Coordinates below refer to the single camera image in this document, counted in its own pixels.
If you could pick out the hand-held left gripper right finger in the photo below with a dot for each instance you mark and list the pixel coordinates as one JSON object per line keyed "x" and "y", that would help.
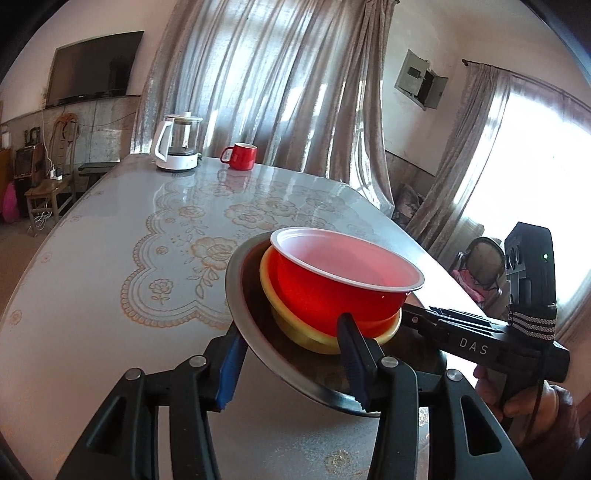
{"x": 355, "y": 360}

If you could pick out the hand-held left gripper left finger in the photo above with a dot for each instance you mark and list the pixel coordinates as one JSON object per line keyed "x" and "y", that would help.
{"x": 231, "y": 369}

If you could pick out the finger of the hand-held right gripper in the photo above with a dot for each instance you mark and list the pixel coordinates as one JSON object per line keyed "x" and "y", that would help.
{"x": 461, "y": 315}
{"x": 420, "y": 321}

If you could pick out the stainless steel bowl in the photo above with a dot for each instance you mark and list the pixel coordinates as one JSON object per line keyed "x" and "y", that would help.
{"x": 286, "y": 369}

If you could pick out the yellow plastic bowl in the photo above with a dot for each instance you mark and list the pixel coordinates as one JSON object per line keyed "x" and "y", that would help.
{"x": 300, "y": 339}

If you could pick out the red plastic bowl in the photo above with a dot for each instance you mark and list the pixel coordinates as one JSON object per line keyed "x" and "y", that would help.
{"x": 332, "y": 295}

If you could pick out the person's right forearm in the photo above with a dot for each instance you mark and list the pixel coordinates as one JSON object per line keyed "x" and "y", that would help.
{"x": 549, "y": 464}

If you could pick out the person's right hand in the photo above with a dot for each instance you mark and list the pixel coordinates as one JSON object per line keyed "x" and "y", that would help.
{"x": 561, "y": 410}

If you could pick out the round brown chair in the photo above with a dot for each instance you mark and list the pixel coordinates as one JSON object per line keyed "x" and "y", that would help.
{"x": 485, "y": 258}

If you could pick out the grey patterned cushion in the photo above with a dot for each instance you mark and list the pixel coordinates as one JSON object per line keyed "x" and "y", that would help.
{"x": 408, "y": 203}

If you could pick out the narrow grey sheer curtain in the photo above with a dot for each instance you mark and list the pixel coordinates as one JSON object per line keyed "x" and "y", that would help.
{"x": 471, "y": 161}

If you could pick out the red mug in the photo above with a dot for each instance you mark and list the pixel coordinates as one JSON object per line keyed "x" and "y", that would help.
{"x": 242, "y": 157}

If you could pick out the white glass electric kettle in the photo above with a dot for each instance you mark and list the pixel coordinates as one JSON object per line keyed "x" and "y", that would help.
{"x": 175, "y": 159}

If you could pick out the dark curtain rod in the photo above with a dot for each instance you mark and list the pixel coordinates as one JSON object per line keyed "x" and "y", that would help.
{"x": 517, "y": 76}

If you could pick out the wooden chair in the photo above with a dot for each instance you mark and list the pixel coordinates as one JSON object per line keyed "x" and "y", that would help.
{"x": 51, "y": 189}

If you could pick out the white power strip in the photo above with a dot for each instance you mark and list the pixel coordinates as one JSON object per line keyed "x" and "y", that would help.
{"x": 55, "y": 174}

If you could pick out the pink bag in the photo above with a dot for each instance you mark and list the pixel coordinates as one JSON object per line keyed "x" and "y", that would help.
{"x": 10, "y": 203}

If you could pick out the wide grey sheer curtain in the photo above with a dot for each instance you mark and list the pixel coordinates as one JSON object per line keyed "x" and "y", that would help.
{"x": 258, "y": 83}

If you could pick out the grey wall electrical box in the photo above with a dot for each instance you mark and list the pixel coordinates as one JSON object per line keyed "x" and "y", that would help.
{"x": 415, "y": 78}

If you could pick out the wall-mounted flat television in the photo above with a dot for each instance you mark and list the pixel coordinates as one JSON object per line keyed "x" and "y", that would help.
{"x": 92, "y": 69}

